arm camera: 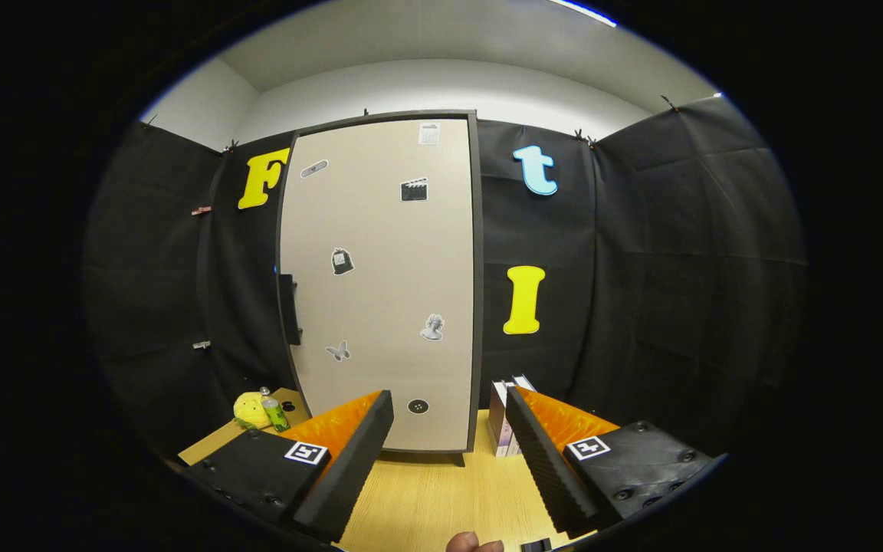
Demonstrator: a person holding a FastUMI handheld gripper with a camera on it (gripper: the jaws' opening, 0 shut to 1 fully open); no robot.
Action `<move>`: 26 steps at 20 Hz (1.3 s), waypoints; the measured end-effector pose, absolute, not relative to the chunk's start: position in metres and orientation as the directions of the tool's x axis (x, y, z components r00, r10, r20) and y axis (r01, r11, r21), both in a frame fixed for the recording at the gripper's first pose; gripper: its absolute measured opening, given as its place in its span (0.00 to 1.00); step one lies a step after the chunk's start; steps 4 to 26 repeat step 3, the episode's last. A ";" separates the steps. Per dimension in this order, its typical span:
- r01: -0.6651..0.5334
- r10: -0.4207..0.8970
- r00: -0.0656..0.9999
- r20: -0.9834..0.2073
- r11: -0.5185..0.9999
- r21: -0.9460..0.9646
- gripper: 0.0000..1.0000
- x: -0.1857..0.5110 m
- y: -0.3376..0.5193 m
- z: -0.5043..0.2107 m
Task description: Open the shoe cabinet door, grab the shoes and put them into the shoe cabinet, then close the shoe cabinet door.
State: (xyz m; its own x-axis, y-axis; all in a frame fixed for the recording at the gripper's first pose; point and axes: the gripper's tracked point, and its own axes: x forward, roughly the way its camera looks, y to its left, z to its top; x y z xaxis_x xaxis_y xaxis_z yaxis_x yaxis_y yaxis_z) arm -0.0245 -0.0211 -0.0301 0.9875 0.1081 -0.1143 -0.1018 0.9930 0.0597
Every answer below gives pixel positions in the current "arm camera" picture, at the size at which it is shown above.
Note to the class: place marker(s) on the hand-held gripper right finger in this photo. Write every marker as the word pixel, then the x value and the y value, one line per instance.
pixel 549 468

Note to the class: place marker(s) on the yellow plush toy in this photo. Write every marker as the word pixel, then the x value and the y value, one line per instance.
pixel 248 411

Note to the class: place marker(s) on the black backdrop cloth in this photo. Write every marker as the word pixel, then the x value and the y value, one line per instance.
pixel 679 253

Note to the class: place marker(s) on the small green bottle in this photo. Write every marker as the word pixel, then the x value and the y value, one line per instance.
pixel 276 414

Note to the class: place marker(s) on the beige shoe cabinet door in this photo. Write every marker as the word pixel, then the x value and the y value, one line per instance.
pixel 388 268

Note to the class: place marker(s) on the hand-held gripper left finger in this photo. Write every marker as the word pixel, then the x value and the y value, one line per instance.
pixel 349 471

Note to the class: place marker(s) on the ceiling light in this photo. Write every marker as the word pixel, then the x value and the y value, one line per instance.
pixel 583 11

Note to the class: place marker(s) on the small black block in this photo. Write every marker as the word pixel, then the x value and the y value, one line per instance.
pixel 536 546

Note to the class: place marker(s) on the dark grey shoe cabinet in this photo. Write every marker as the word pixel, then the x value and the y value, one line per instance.
pixel 478 268

